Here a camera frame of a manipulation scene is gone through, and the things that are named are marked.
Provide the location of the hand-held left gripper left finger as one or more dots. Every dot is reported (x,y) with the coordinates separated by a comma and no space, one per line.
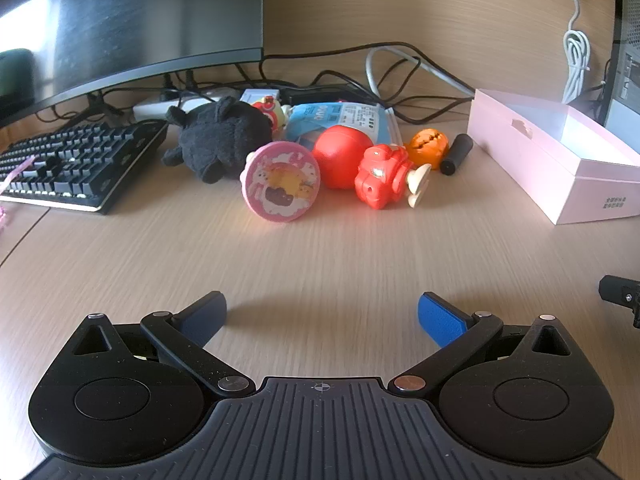
(205,317)

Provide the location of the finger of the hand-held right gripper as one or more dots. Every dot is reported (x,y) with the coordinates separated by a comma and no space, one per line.
(620,291)

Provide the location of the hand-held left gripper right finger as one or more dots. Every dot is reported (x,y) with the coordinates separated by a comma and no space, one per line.
(440,317)

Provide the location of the red toy figure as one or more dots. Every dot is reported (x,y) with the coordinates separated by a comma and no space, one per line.
(380,177)

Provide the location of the pink round toy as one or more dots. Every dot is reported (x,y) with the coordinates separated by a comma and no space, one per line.
(280,182)

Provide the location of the pink box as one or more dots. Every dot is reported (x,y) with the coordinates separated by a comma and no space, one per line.
(530,160)

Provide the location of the black cylinder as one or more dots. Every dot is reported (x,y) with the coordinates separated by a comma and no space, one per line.
(456,155)

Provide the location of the orange pumpkin toy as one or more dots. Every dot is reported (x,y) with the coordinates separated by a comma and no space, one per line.
(425,145)

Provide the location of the black plush toy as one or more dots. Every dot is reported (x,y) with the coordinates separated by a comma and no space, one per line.
(220,135)

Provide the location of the red ball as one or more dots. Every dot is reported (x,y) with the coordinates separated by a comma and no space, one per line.
(340,152)

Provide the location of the red yellow figure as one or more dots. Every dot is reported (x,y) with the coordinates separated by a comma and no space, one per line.
(267,109)

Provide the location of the blue white packet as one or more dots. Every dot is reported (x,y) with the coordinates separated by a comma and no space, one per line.
(345,117)

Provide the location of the wooden desktop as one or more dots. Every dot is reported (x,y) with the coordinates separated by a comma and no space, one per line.
(320,255)

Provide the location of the black mechanical keyboard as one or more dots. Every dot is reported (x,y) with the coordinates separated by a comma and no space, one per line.
(75,160)

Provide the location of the white power strip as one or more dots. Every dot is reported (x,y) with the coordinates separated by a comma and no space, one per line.
(150,109)

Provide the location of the computer tower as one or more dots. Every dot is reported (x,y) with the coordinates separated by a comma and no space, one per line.
(625,60)

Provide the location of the pink ribbon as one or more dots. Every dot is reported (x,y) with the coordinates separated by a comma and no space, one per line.
(17,172)

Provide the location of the black power adapter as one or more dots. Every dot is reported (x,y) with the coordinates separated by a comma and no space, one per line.
(320,94)

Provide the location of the dark green object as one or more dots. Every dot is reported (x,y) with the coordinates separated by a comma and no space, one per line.
(15,80)

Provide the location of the black computer monitor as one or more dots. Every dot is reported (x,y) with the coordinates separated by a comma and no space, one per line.
(125,20)

